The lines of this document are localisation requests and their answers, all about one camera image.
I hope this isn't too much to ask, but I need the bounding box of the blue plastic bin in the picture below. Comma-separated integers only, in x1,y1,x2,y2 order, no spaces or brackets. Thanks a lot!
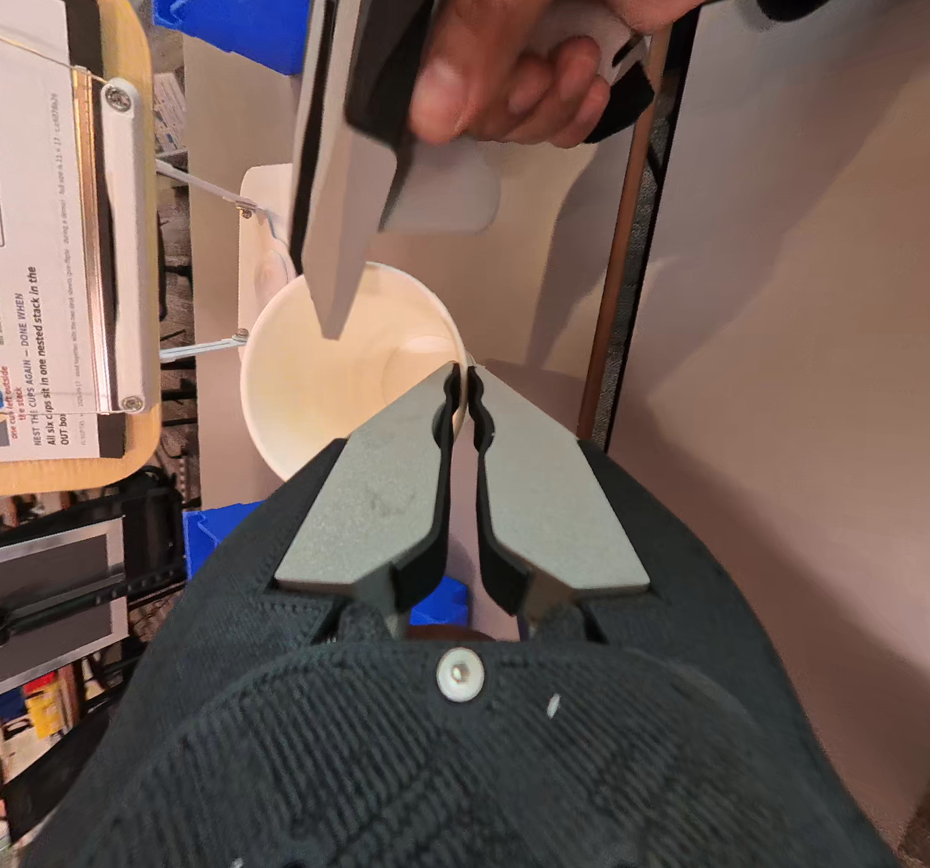
183,506,469,628
149,0,322,76

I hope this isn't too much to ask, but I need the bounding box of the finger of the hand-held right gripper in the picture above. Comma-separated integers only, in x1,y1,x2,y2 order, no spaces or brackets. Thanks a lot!
289,0,401,340

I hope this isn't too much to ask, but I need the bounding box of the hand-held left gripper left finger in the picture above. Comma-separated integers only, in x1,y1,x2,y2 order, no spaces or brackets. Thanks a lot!
275,363,463,620

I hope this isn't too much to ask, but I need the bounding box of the person's right hand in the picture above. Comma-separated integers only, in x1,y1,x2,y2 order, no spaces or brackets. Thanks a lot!
409,0,760,150

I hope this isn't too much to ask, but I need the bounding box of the white paper cup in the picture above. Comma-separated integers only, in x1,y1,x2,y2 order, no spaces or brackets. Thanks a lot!
240,261,481,484

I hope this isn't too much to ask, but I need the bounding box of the black metal rack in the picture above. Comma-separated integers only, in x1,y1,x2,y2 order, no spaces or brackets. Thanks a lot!
0,476,186,695

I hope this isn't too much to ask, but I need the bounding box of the printed instruction sheet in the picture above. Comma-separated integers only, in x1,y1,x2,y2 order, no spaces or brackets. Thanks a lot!
0,0,103,465

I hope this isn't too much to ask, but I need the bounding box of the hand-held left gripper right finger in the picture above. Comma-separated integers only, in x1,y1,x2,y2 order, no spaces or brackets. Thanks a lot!
467,367,652,625

